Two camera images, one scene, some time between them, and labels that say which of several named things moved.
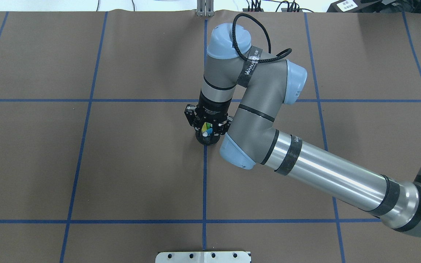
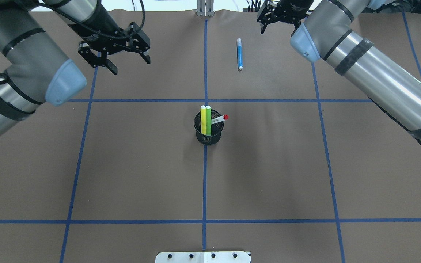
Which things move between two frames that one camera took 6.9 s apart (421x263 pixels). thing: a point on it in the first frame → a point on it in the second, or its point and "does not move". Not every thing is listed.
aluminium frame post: [205, 8] does not move
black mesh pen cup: [207, 140] does not move
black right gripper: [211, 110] → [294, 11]
